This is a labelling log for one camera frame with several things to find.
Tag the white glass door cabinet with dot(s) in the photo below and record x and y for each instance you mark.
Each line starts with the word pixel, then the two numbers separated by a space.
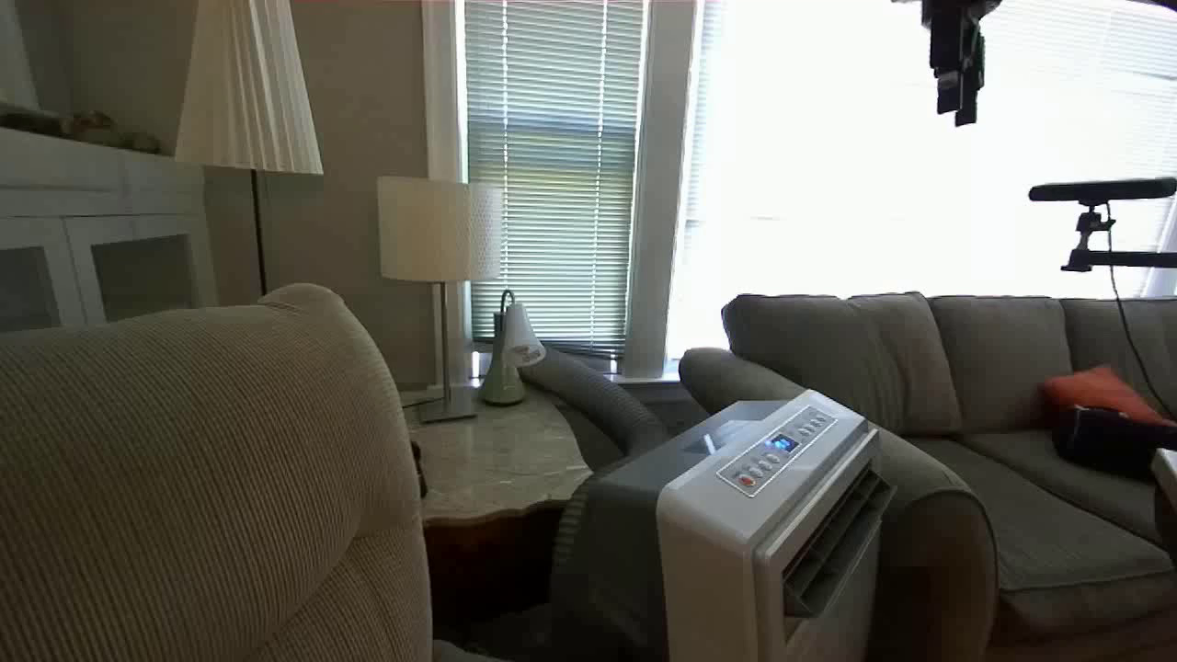
pixel 113 207

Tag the marble top side table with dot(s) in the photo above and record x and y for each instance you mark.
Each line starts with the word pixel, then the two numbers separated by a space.
pixel 489 461

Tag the black bag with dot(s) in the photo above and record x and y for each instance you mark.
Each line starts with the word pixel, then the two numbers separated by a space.
pixel 1108 442

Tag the table lamp with white shade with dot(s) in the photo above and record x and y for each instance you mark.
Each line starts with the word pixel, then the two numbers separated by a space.
pixel 437 229

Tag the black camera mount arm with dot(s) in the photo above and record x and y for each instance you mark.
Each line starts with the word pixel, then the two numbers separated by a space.
pixel 1089 252

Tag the grey fabric sofa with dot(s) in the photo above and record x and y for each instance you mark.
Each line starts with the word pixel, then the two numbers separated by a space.
pixel 1016 354

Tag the white air conditioner unit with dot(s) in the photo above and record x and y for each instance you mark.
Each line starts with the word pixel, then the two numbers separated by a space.
pixel 737 538

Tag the white window blinds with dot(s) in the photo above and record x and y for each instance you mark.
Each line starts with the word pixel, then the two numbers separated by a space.
pixel 553 158

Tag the orange cushion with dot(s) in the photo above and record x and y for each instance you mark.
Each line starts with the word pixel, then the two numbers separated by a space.
pixel 1099 389

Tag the black bar camera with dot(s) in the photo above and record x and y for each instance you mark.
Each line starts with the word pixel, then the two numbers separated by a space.
pixel 1106 187

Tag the floor lamp with pleated shade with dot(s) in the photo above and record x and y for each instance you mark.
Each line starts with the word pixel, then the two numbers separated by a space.
pixel 249 84

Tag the dark decorative ornaments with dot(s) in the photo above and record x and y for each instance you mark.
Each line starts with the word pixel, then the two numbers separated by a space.
pixel 87 125

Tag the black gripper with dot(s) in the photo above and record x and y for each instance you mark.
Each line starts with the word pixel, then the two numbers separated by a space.
pixel 959 33

